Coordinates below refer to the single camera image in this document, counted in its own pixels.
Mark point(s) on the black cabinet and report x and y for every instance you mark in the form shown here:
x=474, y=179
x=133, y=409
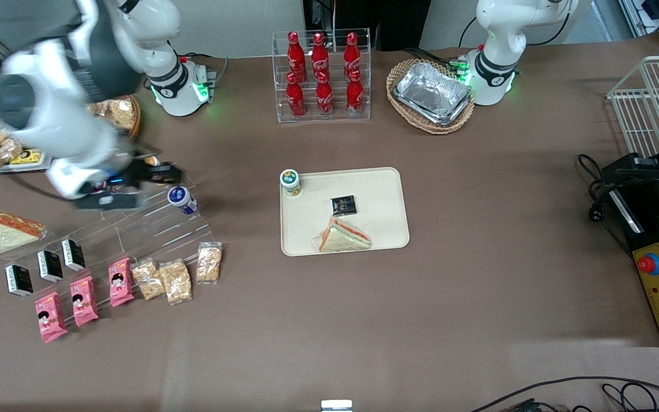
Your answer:
x=392, y=23

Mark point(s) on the black and white box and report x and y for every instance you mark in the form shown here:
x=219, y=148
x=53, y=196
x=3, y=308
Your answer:
x=50, y=266
x=19, y=280
x=73, y=254

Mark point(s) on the narrow peanut crisp pack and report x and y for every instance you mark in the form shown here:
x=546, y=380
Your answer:
x=209, y=262

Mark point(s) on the silver foil tray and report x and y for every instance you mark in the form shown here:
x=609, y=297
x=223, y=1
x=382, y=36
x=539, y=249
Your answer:
x=432, y=91

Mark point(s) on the rectangular snack tray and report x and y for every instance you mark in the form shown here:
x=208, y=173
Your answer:
x=38, y=165

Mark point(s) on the small white device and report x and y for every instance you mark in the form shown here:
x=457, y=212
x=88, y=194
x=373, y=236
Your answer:
x=336, y=405

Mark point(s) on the pink snack packet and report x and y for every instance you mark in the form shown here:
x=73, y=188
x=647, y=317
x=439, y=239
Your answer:
x=83, y=301
x=120, y=282
x=50, y=317

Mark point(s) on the wicker basket with foil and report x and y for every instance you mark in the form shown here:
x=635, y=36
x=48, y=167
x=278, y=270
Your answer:
x=421, y=127

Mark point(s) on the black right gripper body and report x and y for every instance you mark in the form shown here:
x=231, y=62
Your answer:
x=135, y=175

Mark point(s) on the round wicker snack basket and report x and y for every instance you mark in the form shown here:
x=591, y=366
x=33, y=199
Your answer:
x=137, y=117

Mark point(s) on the wrapped triangle sandwich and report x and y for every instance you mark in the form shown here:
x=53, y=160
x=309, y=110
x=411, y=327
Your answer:
x=6, y=232
x=344, y=237

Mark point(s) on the blue-lidded yogurt cup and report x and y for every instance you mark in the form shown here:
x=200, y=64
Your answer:
x=182, y=200

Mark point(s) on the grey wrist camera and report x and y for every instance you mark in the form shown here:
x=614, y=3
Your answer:
x=106, y=201

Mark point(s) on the clear snack bag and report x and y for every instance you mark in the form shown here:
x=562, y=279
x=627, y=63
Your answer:
x=119, y=114
x=2, y=151

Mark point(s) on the yellow snack packet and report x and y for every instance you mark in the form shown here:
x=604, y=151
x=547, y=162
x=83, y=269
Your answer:
x=26, y=157

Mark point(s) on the small black packet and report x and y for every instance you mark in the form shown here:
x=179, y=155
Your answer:
x=344, y=205

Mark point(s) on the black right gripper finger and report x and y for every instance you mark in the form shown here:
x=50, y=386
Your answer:
x=168, y=174

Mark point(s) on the clear acrylic stepped stand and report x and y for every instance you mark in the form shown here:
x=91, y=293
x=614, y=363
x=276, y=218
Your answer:
x=152, y=229

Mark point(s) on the cream plastic tray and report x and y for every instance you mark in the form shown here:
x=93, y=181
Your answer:
x=375, y=194

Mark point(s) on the clear acrylic bottle rack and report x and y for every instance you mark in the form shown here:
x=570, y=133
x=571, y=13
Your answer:
x=281, y=74

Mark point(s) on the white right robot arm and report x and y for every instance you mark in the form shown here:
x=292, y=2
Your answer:
x=135, y=23

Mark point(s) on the green-lidded yogurt cup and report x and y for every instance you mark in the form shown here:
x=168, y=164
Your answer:
x=290, y=182

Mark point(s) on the metal shelving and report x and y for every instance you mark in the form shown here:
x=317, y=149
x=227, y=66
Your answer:
x=655, y=17

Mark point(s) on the red cola bottle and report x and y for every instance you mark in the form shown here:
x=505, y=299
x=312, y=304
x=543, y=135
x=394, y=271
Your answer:
x=355, y=94
x=294, y=51
x=324, y=97
x=352, y=51
x=319, y=52
x=295, y=97

